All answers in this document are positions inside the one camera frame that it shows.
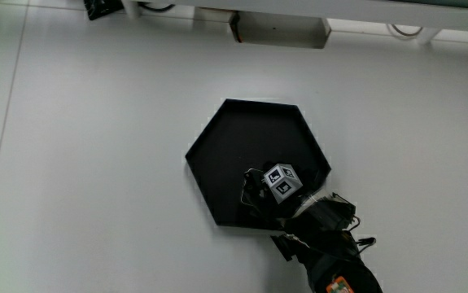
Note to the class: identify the black device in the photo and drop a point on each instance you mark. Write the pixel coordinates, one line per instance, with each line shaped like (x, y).
(101, 8)

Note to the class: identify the white table frame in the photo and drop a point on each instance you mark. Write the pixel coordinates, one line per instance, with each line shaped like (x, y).
(380, 14)

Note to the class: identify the white open box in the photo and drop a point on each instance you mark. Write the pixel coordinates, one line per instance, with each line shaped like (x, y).
(278, 30)

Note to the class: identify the orange tag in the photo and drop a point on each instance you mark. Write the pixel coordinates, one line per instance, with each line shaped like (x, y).
(339, 286)

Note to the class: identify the black hexagonal plate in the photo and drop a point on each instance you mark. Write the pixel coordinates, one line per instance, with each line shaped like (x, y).
(237, 154)

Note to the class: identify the person's right forearm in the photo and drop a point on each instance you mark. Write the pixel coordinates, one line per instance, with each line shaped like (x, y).
(331, 244)

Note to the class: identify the person's right hand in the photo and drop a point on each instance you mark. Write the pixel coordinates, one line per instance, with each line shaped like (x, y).
(283, 184)

